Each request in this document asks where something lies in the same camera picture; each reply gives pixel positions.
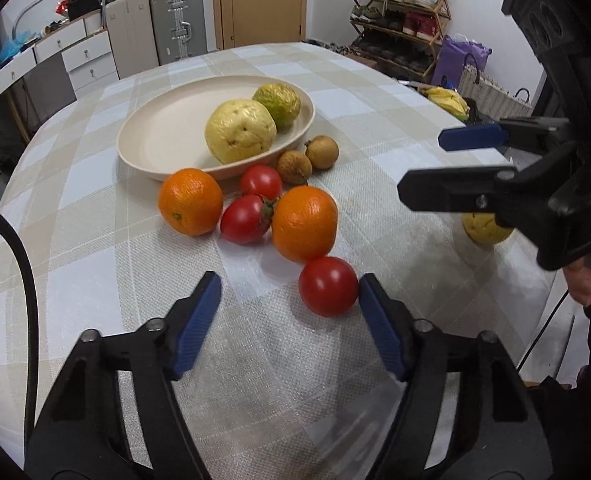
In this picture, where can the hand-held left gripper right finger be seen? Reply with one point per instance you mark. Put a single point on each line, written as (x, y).
(383, 325)

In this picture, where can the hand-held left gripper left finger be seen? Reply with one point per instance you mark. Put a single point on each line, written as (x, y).
(200, 320)

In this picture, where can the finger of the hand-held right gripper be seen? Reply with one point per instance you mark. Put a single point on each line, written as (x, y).
(450, 190)
(470, 138)

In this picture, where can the small yellow guava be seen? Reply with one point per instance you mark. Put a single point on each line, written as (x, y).
(483, 231)

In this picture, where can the red tomato with calyx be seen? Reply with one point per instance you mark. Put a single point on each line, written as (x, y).
(243, 221)

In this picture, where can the orange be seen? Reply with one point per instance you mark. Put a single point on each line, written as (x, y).
(190, 202)
(305, 222)

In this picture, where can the brown longan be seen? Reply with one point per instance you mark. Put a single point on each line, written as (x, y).
(323, 152)
(293, 167)

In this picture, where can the beige oval plate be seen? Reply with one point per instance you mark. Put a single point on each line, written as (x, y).
(165, 135)

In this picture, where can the person's right hand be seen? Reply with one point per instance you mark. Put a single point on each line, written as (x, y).
(581, 280)

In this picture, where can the bunch of bananas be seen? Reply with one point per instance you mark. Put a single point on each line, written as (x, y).
(448, 100)

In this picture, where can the white woven basket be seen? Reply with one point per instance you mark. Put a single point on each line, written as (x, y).
(495, 95)

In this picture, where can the purple bag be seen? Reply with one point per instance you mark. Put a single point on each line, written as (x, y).
(458, 57)

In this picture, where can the wooden shoe rack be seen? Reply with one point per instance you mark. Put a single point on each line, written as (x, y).
(443, 7)

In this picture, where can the scattered loose shoes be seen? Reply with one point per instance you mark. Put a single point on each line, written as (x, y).
(340, 50)

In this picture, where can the green yellow guava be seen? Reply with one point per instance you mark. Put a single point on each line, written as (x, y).
(280, 102)

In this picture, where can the large yellow guava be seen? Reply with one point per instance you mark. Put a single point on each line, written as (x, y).
(240, 132)

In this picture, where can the wooden door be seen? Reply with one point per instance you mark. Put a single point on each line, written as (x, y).
(260, 5)

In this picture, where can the white drawer cabinet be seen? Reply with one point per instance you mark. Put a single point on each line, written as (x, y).
(90, 57)

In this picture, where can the beige hard suitcase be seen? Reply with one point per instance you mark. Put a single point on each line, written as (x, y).
(133, 35)

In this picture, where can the silver hard suitcase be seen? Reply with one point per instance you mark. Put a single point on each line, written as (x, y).
(178, 25)

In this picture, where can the blue plastic bag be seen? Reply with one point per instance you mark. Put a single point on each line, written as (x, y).
(15, 47)

